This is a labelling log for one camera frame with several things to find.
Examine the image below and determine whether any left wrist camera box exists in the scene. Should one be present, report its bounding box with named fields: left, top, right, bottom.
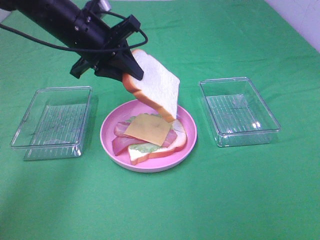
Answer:
left=84, top=0, right=112, bottom=19

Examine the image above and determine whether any green lettuce leaf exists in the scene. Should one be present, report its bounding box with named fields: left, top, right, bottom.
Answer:
left=122, top=113, right=163, bottom=153

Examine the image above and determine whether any clear plastic tray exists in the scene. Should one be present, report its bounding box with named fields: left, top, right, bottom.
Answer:
left=199, top=76, right=281, bottom=147
left=10, top=86, right=92, bottom=161

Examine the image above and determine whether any left clear plastic tray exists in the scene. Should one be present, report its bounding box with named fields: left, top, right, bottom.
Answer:
left=10, top=86, right=92, bottom=161

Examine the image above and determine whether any right clear plastic tray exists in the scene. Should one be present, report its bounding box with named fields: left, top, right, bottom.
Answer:
left=199, top=76, right=281, bottom=147

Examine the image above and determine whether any yellow cheese slice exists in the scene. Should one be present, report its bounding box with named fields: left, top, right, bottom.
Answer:
left=123, top=113, right=178, bottom=147

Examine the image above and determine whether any bacon strip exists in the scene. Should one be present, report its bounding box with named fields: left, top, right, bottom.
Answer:
left=112, top=136, right=146, bottom=156
left=113, top=121, right=178, bottom=147

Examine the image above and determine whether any pink round plate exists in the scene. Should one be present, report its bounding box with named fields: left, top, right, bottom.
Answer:
left=100, top=100, right=197, bottom=173

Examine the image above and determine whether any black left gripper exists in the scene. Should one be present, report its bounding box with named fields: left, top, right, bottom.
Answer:
left=70, top=14, right=144, bottom=82

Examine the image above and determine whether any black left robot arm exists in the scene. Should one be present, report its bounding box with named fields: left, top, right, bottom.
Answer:
left=0, top=0, right=145, bottom=81

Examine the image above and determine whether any bread slice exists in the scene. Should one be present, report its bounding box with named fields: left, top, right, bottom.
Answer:
left=122, top=49, right=180, bottom=123
left=127, top=119, right=187, bottom=165

